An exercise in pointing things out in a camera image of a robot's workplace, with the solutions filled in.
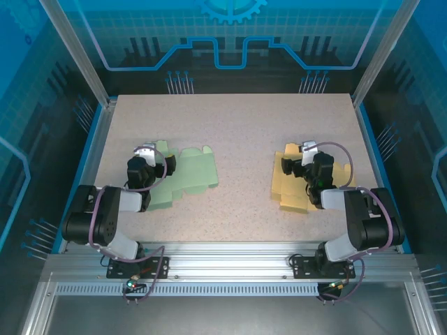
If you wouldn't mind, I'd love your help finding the cable connector with LEDs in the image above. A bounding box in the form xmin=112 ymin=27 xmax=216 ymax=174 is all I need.
xmin=326 ymin=278 xmax=350 ymax=292
xmin=125 ymin=275 xmax=146 ymax=292

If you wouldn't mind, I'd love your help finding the yellow paper box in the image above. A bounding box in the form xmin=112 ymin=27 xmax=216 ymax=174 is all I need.
xmin=270 ymin=142 xmax=358 ymax=213

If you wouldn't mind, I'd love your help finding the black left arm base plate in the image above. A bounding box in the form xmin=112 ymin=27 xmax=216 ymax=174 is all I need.
xmin=106 ymin=256 xmax=170 ymax=280

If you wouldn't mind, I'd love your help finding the aluminium table side rail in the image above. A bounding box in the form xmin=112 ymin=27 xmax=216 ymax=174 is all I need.
xmin=57 ymin=100 xmax=118 ymax=254

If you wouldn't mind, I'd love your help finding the aluminium mounting rail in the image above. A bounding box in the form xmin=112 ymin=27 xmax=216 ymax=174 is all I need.
xmin=45 ymin=242 xmax=420 ymax=282

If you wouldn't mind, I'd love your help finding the aluminium frame post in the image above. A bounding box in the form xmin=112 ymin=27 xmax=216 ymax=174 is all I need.
xmin=38 ymin=0 xmax=118 ymax=107
xmin=351 ymin=0 xmax=422 ymax=107

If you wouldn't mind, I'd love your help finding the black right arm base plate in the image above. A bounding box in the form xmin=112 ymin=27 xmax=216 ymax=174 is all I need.
xmin=291 ymin=255 xmax=357 ymax=280

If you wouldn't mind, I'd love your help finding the blue table edge trim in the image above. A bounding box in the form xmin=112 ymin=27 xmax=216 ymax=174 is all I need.
xmin=354 ymin=103 xmax=415 ymax=254

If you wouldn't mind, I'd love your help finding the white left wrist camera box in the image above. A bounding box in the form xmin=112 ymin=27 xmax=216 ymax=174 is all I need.
xmin=133 ymin=142 xmax=157 ymax=165

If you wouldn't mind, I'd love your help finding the slotted grey cable duct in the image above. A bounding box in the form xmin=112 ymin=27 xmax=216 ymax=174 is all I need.
xmin=55 ymin=283 xmax=321 ymax=297

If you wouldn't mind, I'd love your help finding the green paper box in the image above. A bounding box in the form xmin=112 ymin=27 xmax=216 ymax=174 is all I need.
xmin=141 ymin=139 xmax=220 ymax=212

